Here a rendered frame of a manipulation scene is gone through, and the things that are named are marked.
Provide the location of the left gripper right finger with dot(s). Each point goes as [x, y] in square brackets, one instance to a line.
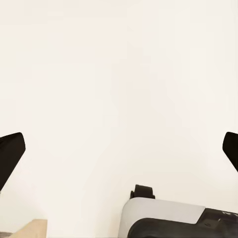
[230, 148]

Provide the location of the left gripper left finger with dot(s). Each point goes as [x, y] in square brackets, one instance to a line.
[12, 148]

